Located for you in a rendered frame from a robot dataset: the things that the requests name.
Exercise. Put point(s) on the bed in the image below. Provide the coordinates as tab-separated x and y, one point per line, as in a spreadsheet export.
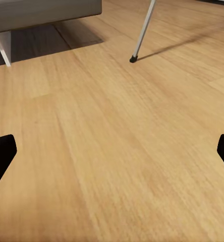
20	14

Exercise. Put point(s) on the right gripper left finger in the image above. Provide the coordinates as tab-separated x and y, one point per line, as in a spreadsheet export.
8	150

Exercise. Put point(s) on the camera tripod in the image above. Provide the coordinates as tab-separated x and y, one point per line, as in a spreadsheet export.
145	25

